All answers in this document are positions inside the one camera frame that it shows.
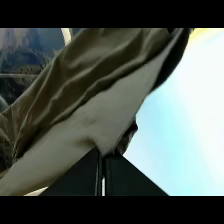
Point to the beige shirt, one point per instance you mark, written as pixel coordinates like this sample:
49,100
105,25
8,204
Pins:
96,96

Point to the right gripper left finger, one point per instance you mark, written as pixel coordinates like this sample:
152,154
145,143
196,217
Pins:
80,176

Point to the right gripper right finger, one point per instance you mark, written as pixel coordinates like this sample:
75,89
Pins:
130,180

